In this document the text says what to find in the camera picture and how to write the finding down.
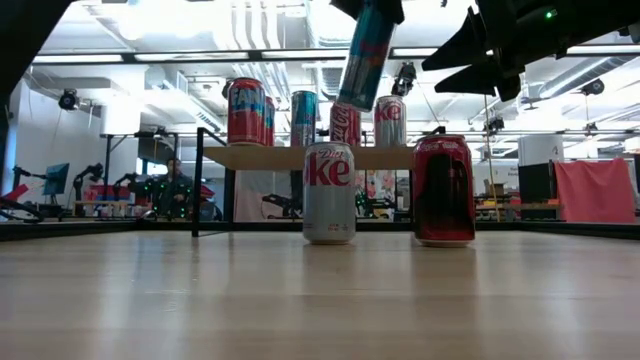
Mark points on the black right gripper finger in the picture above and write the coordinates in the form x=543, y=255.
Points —
x=490, y=77
x=465, y=47

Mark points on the blue silver Red Bull can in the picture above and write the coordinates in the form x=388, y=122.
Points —
x=304, y=120
x=367, y=60

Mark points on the silver Diet Coke can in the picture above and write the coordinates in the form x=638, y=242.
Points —
x=329, y=210
x=390, y=130

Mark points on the red and black Coca-Cola can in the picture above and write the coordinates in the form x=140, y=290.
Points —
x=444, y=200

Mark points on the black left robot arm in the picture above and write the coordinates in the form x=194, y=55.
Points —
x=20, y=30

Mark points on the wooden shelf with black legs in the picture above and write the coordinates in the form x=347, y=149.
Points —
x=240, y=157

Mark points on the white box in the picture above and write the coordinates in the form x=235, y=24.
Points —
x=540, y=150

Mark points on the cardboard box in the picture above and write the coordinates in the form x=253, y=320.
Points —
x=496, y=188

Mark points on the black cabinet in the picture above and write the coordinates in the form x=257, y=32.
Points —
x=535, y=182

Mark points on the red cloth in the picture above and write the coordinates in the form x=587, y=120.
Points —
x=595, y=192

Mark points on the white fabric panel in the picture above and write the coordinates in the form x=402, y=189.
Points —
x=257, y=187

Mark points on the person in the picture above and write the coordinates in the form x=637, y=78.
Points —
x=172, y=187

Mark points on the blue computer monitor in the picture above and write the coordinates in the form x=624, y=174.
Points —
x=56, y=179

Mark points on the black ceiling camera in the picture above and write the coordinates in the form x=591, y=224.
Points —
x=68, y=99
x=593, y=86
x=494, y=123
x=405, y=77

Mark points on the black aluminium table frame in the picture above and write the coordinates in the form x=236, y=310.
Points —
x=550, y=229

